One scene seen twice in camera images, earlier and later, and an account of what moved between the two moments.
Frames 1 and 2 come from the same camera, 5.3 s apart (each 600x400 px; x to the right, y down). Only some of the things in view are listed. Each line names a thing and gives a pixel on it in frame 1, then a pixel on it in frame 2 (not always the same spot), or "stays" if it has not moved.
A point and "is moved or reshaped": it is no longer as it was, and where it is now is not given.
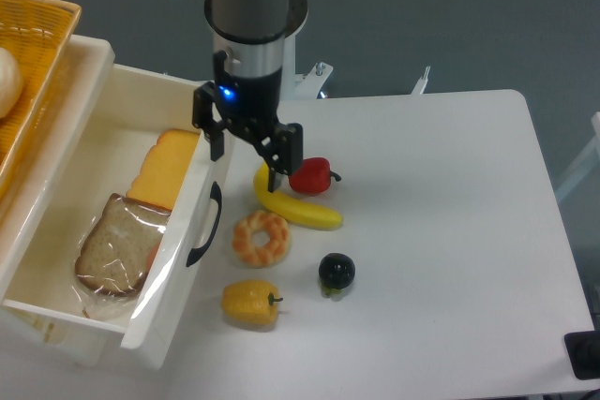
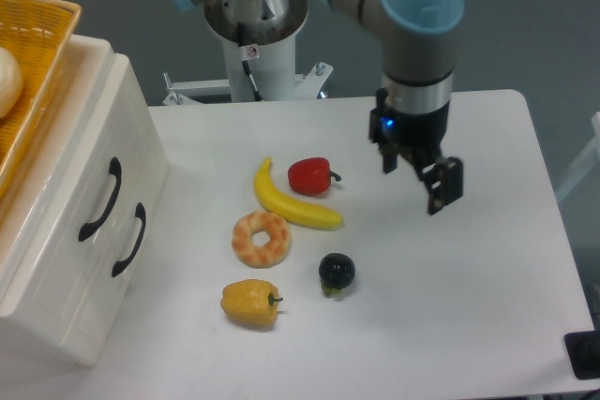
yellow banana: [306, 214] stays
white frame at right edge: [591, 161] stays
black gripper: [249, 106] to [420, 136]
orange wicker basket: [39, 30] stays
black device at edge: [583, 349] stays
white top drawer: [126, 231] is moved or reshaped
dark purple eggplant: [336, 273] stays
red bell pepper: [314, 177] stays
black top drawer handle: [216, 195] to [116, 170]
